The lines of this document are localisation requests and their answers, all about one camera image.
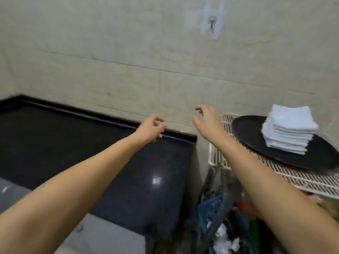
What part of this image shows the person's left hand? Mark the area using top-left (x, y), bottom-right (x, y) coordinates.
top-left (135, 114), bottom-right (167, 143)

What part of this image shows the person's right hand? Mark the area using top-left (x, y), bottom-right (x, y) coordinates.
top-left (192, 105), bottom-right (225, 143)

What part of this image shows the person's left forearm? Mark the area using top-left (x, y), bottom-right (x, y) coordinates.
top-left (0, 131), bottom-right (149, 254)

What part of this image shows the person's right forearm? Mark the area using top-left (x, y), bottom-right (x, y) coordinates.
top-left (208, 132), bottom-right (339, 254)

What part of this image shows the clear plastic bag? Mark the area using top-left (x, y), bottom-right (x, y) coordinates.
top-left (196, 167), bottom-right (239, 254)

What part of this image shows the blue plastic basket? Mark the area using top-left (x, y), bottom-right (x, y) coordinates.
top-left (197, 196), bottom-right (225, 230)

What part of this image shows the black round tray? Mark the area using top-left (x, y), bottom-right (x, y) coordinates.
top-left (232, 115), bottom-right (339, 172)

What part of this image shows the stack of white folded towels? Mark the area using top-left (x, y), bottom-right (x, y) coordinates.
top-left (261, 104), bottom-right (319, 155)

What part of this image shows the crumpled white paper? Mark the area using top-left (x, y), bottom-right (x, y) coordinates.
top-left (212, 223), bottom-right (241, 254)

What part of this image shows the white wire rack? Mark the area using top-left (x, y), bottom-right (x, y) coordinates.
top-left (209, 113), bottom-right (339, 200)

